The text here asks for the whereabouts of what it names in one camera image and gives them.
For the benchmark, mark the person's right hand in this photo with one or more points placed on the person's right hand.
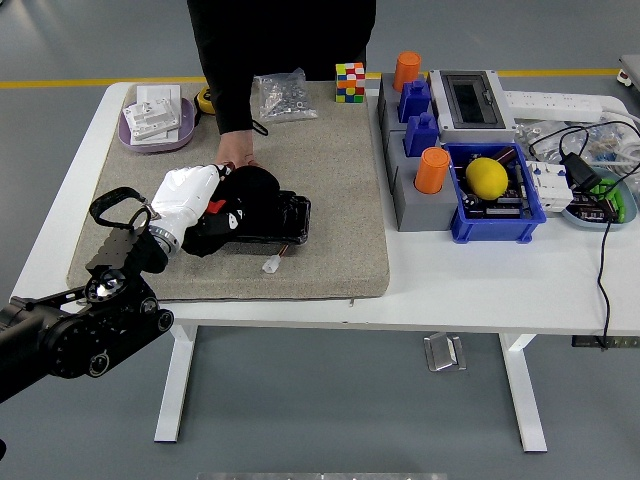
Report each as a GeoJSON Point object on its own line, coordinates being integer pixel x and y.
{"type": "Point", "coordinates": [235, 147]}

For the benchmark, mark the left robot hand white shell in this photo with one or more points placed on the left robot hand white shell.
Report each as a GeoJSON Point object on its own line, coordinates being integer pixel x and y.
{"type": "Point", "coordinates": [182, 195]}

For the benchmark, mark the black rag with red patch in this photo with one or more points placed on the black rag with red patch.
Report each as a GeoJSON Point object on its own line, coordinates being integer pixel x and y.
{"type": "Point", "coordinates": [250, 187]}

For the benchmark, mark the person's right forearm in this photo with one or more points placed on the person's right forearm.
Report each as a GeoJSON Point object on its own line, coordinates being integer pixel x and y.
{"type": "Point", "coordinates": [231, 105]}

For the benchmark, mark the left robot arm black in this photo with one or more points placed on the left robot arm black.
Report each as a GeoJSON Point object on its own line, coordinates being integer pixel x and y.
{"type": "Point", "coordinates": [75, 330]}

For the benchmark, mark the purple oval tray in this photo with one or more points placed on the purple oval tray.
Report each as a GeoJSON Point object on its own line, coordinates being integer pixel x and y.
{"type": "Point", "coordinates": [186, 132]}

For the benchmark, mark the yellow tape measure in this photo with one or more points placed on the yellow tape measure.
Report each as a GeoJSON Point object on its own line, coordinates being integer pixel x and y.
{"type": "Point", "coordinates": [204, 100]}

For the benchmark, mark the clear bag of screws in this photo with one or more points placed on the clear bag of screws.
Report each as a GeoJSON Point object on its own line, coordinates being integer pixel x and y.
{"type": "Point", "coordinates": [283, 97]}

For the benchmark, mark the white socket module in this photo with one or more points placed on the white socket module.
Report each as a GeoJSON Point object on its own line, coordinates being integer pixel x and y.
{"type": "Point", "coordinates": [150, 120]}

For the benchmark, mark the grey-brown mat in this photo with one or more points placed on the grey-brown mat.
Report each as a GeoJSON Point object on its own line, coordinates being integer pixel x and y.
{"type": "Point", "coordinates": [325, 200]}

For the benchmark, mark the person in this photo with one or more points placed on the person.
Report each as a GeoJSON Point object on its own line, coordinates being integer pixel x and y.
{"type": "Point", "coordinates": [280, 35]}

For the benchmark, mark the colourful puzzle cube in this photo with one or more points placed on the colourful puzzle cube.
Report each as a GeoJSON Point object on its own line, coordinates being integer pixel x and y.
{"type": "Point", "coordinates": [350, 83]}

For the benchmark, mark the blue block peg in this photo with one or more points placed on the blue block peg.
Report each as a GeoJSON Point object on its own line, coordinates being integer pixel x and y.
{"type": "Point", "coordinates": [422, 137]}
{"type": "Point", "coordinates": [414, 102]}

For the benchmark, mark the orange cylinder peg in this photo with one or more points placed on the orange cylinder peg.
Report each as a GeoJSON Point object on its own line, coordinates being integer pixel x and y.
{"type": "Point", "coordinates": [406, 70]}
{"type": "Point", "coordinates": [432, 170]}

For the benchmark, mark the white table leg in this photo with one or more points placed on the white table leg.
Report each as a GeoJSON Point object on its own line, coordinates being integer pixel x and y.
{"type": "Point", "coordinates": [175, 385]}
{"type": "Point", "coordinates": [525, 395]}

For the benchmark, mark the grey distribution box clear lid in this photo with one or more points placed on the grey distribution box clear lid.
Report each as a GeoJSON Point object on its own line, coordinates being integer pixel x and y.
{"type": "Point", "coordinates": [471, 100]}

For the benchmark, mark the yellow lemon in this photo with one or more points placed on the yellow lemon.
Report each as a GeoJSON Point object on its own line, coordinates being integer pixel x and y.
{"type": "Point", "coordinates": [487, 177]}

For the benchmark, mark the dark brown tube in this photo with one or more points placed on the dark brown tube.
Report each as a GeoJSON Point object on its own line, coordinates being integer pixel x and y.
{"type": "Point", "coordinates": [507, 154]}

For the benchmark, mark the dark circuit board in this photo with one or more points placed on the dark circuit board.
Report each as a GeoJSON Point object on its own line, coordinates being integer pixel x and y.
{"type": "Point", "coordinates": [501, 207]}

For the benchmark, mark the blue plastic bin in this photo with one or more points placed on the blue plastic bin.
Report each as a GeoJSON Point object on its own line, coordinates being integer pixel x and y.
{"type": "Point", "coordinates": [496, 227]}

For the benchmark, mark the silver metal floor plate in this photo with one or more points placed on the silver metal floor plate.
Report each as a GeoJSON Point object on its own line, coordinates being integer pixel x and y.
{"type": "Point", "coordinates": [443, 352]}

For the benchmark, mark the white circuit breaker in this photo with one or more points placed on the white circuit breaker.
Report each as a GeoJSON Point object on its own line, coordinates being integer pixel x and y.
{"type": "Point", "coordinates": [551, 190]}

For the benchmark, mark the white power strip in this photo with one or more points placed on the white power strip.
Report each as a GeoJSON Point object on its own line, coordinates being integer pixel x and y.
{"type": "Point", "coordinates": [551, 104]}

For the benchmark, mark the black power adapter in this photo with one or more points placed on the black power adapter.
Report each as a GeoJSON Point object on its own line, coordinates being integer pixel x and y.
{"type": "Point", "coordinates": [581, 171]}

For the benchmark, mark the clear bag of small parts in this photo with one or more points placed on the clear bag of small parts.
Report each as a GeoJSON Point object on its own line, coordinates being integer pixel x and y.
{"type": "Point", "coordinates": [600, 137]}

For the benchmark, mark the green plastic part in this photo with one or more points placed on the green plastic part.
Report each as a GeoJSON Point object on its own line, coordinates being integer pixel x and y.
{"type": "Point", "coordinates": [618, 197]}

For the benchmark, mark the light blue dish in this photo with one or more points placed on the light blue dish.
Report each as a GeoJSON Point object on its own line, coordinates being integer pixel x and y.
{"type": "Point", "coordinates": [628, 200]}

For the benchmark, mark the white cart corner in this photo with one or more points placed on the white cart corner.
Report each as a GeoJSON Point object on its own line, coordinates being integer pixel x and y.
{"type": "Point", "coordinates": [631, 70]}

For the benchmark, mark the black table control box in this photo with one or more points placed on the black table control box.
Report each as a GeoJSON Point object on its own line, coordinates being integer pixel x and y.
{"type": "Point", "coordinates": [620, 341]}

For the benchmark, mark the white flat switch plate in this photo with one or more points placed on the white flat switch plate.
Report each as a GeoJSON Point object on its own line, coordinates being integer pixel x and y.
{"type": "Point", "coordinates": [158, 92]}

